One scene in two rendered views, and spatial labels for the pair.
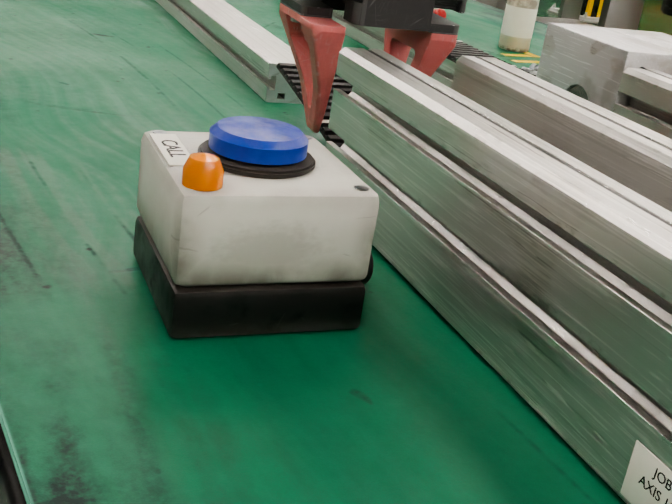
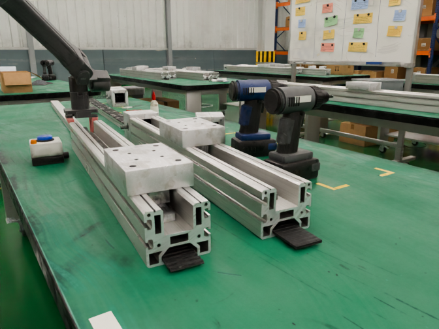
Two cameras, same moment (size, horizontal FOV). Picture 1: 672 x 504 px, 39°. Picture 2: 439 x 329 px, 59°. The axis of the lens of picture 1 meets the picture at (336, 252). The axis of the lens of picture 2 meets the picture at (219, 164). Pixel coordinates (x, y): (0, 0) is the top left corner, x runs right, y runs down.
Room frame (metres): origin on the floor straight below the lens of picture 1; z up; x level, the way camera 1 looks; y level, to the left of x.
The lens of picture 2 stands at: (-0.71, -0.40, 1.07)
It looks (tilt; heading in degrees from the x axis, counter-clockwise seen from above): 16 degrees down; 358
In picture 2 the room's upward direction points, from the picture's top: straight up
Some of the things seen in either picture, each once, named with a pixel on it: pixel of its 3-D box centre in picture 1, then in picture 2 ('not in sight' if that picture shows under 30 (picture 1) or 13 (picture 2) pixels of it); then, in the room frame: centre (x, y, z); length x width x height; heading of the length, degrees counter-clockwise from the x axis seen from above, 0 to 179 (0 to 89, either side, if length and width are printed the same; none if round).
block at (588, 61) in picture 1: (614, 108); (138, 125); (0.64, -0.17, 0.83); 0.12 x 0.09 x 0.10; 115
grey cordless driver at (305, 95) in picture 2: not in sight; (301, 132); (0.19, -0.63, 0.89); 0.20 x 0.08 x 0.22; 120
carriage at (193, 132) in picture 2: not in sight; (191, 136); (0.24, -0.37, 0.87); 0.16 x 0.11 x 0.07; 25
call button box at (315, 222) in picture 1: (268, 224); (49, 149); (0.37, 0.03, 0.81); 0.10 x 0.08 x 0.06; 115
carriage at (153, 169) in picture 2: not in sight; (146, 173); (-0.06, -0.30, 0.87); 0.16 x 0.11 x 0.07; 25
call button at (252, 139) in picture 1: (257, 150); (44, 138); (0.37, 0.04, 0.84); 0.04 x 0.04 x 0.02
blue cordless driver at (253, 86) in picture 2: not in sight; (262, 117); (0.42, -0.58, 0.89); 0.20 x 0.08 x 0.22; 103
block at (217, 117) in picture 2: not in sight; (206, 128); (0.58, -0.41, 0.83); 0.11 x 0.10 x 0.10; 93
